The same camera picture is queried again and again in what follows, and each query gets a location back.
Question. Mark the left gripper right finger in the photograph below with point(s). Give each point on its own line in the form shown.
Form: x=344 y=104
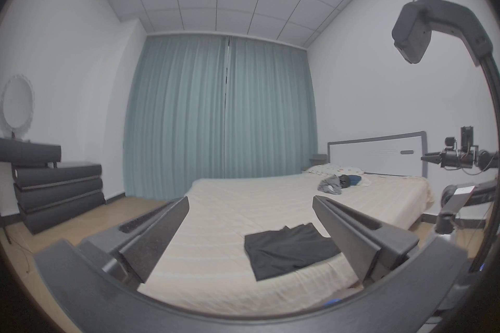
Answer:
x=363 y=241

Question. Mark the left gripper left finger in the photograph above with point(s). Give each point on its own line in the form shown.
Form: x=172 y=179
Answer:
x=148 y=237

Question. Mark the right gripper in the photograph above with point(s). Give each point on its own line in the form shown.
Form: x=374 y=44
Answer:
x=450 y=159

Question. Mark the black T-shirt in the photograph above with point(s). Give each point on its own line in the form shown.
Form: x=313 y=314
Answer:
x=285 y=249

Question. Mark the white garment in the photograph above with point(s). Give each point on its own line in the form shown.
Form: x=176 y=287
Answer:
x=366 y=182

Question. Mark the dark blue garment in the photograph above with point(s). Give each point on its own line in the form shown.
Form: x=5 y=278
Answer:
x=354 y=180

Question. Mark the black shiny garment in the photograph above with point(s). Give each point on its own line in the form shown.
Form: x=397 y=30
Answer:
x=344 y=181

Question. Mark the grey garment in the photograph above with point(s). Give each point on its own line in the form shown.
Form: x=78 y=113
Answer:
x=329 y=185

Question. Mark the white printed pillow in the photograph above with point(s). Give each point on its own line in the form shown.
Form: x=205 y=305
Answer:
x=332 y=169

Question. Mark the grey bedside table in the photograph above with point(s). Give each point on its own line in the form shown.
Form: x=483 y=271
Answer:
x=318 y=159

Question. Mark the bed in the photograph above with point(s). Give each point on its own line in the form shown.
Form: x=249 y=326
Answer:
x=234 y=198

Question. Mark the black chest of drawers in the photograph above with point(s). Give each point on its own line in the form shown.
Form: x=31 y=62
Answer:
x=58 y=198

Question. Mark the round white framed mirror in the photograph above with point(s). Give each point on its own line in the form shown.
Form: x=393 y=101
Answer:
x=17 y=105

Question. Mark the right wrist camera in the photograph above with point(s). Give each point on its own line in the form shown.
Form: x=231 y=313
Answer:
x=450 y=143

